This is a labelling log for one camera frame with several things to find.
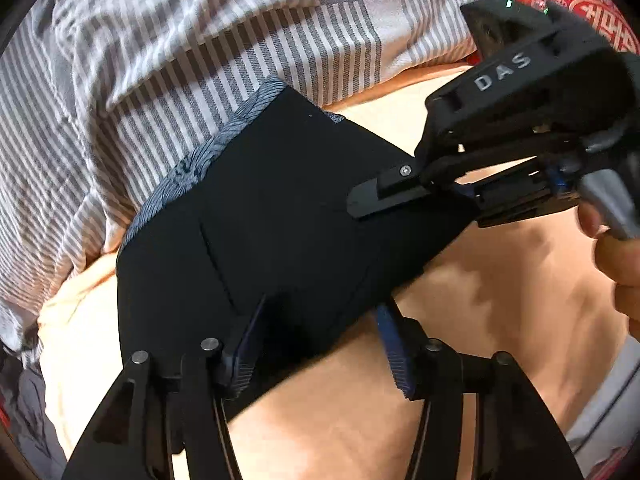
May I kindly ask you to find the black pants grey waistband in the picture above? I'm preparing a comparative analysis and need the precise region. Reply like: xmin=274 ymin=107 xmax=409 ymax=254
xmin=116 ymin=77 xmax=475 ymax=415

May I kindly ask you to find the person's right hand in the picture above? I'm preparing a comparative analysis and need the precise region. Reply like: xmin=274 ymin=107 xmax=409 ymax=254
xmin=577 ymin=202 xmax=640 ymax=340

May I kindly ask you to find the orange bed sheet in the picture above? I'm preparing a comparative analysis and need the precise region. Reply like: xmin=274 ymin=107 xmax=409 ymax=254
xmin=39 ymin=86 xmax=629 ymax=479

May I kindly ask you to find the dark grey garment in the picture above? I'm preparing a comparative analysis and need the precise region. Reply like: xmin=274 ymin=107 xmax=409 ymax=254
xmin=1 ymin=344 xmax=66 ymax=479

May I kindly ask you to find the grey striped blanket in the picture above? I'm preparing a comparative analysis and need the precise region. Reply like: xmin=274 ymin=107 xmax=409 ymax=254
xmin=1 ymin=0 xmax=473 ymax=351

